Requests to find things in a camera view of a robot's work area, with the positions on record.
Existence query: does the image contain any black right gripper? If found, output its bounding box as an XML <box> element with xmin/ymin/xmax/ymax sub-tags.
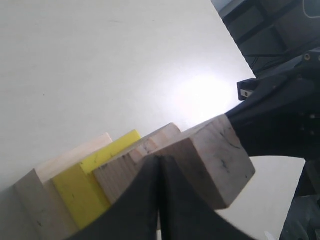
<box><xmin>226</xmin><ymin>49</ymin><xmax>320</xmax><ymax>161</ymax></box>

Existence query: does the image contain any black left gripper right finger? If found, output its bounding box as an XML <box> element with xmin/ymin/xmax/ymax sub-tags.
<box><xmin>158</xmin><ymin>156</ymin><xmax>252</xmax><ymax>240</ymax></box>

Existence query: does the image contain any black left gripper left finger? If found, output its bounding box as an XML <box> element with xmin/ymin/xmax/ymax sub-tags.
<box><xmin>69</xmin><ymin>155</ymin><xmax>160</xmax><ymax>240</ymax></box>

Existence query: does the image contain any medium wooden cube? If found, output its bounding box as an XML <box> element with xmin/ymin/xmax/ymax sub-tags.
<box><xmin>93</xmin><ymin>123</ymin><xmax>181</xmax><ymax>204</ymax></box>

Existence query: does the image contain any yellow cube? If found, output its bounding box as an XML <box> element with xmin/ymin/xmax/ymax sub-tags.
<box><xmin>52</xmin><ymin>129</ymin><xmax>141</xmax><ymax>230</ymax></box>

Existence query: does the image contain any small wooden cube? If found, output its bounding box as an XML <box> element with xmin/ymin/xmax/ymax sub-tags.
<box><xmin>153</xmin><ymin>114</ymin><xmax>256</xmax><ymax>210</ymax></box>

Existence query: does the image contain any large wooden cube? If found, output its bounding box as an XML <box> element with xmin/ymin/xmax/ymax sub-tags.
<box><xmin>14</xmin><ymin>133</ymin><xmax>112</xmax><ymax>240</ymax></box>

